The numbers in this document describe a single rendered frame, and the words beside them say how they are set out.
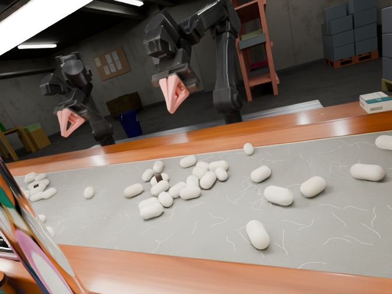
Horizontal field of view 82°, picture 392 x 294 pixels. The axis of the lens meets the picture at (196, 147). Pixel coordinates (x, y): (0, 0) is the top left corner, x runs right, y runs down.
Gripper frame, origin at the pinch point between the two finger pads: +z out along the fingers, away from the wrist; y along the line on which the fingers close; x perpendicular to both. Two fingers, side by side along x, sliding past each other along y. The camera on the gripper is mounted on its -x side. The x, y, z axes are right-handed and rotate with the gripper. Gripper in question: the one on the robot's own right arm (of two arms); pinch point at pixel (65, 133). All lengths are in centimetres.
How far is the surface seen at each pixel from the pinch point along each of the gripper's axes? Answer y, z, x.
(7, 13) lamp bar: 37.6, 7.5, -30.4
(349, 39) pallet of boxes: 169, -384, 372
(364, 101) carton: 75, 2, 8
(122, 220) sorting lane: 36.4, 25.4, -6.1
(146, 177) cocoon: 34.4, 16.0, 0.3
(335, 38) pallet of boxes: 145, -388, 364
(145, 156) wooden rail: 25.7, 6.9, 8.4
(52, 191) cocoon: 7.2, 18.4, -1.7
